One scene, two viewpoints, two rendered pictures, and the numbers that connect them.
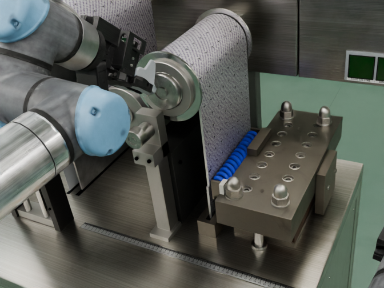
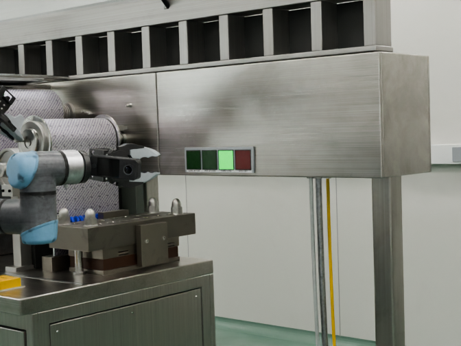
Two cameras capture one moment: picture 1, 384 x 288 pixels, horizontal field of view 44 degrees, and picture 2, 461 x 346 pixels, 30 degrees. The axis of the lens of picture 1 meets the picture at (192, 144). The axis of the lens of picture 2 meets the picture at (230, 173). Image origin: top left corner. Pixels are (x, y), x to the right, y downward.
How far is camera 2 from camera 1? 170 cm
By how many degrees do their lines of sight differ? 31
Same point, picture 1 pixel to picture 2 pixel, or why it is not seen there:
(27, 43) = not seen: outside the picture
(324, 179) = (140, 228)
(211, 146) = (60, 193)
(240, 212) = (62, 231)
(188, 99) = (42, 146)
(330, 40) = (175, 141)
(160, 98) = (27, 147)
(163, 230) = (16, 266)
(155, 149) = not seen: hidden behind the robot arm
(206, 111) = not seen: hidden behind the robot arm
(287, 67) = (153, 167)
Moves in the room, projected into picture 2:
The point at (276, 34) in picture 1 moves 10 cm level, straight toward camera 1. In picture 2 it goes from (146, 139) to (130, 141)
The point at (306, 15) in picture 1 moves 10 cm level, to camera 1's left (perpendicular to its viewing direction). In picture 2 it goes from (161, 122) to (128, 123)
